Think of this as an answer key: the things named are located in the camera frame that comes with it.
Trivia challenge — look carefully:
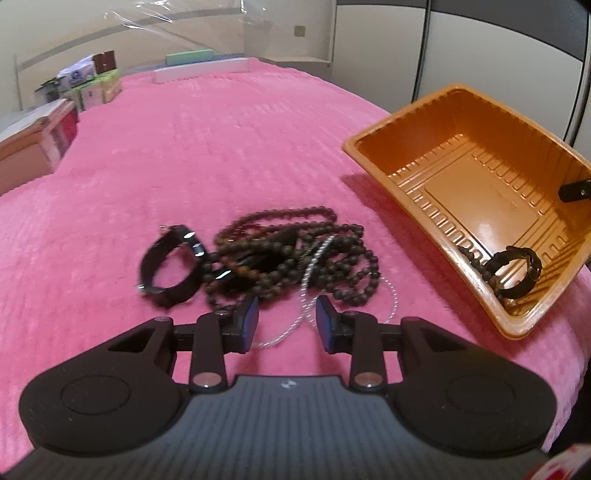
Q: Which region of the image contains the green carton box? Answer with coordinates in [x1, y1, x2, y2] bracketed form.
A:
[74, 81, 103, 112]
[102, 71, 122, 103]

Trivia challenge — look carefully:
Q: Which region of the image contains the blue white tissue box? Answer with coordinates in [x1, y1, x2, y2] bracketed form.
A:
[58, 55, 96, 89]

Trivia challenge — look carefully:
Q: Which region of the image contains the green flat box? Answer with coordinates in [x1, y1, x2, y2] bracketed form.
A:
[165, 48, 214, 66]

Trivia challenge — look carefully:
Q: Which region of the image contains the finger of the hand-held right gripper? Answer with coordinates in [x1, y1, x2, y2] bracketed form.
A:
[558, 179, 591, 203]

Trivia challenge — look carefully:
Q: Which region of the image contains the brown bead necklace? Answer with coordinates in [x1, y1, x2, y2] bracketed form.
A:
[203, 208, 340, 315]

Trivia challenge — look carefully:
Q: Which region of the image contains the black leather cuff bracelet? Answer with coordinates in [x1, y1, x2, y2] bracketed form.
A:
[137, 224, 208, 309]

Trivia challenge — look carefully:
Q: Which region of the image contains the clear plastic sheet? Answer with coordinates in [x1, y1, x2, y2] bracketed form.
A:
[14, 0, 247, 61]

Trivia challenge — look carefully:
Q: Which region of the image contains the dark brown box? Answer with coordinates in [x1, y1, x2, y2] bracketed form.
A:
[91, 51, 116, 75]

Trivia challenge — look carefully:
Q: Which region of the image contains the red white box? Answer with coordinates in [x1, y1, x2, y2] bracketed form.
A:
[41, 99, 80, 155]

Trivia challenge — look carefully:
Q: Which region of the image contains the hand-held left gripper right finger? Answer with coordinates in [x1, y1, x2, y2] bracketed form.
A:
[315, 295, 467, 393]

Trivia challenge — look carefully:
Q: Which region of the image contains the red white printed cloth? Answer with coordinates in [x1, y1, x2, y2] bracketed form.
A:
[531, 443, 591, 480]

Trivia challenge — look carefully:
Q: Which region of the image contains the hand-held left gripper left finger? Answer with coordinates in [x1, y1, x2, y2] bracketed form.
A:
[108, 295, 260, 393]

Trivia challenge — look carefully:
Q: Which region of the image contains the black strap wristwatch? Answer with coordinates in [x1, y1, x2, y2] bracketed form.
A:
[482, 247, 543, 301]

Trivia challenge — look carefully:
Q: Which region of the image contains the white nightstand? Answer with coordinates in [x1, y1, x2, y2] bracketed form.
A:
[270, 54, 334, 85]

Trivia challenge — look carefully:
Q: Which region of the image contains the pink blanket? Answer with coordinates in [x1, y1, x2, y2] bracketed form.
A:
[0, 58, 591, 467]

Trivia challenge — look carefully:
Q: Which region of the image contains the sliding door wardrobe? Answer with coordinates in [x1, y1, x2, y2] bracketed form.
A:
[332, 0, 591, 153]

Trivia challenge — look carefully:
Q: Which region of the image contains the black bead necklace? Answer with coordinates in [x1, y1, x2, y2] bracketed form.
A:
[295, 224, 382, 308]

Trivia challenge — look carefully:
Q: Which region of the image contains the small dark bead bracelet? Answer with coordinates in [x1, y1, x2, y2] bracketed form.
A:
[457, 244, 505, 297]

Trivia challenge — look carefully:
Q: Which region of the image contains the white long box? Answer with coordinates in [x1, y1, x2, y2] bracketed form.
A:
[154, 59, 250, 85]

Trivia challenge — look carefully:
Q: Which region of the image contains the orange plastic tray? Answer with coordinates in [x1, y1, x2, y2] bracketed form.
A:
[342, 84, 591, 340]

